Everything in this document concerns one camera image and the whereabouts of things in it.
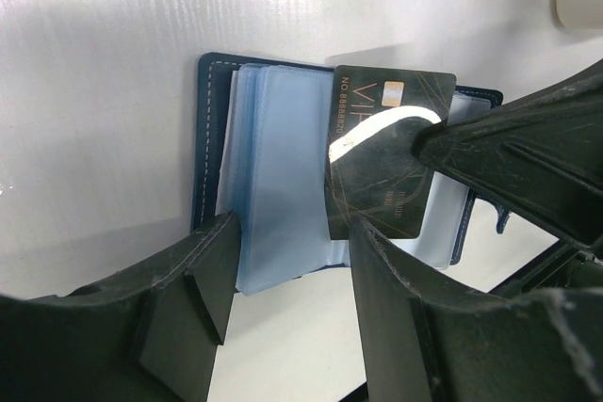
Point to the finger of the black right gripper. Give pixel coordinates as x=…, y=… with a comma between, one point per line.
x=539, y=156

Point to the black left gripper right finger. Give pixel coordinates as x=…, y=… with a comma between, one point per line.
x=427, y=337

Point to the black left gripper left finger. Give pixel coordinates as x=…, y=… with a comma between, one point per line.
x=147, y=333

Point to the black credit card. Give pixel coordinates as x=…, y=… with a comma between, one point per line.
x=376, y=114

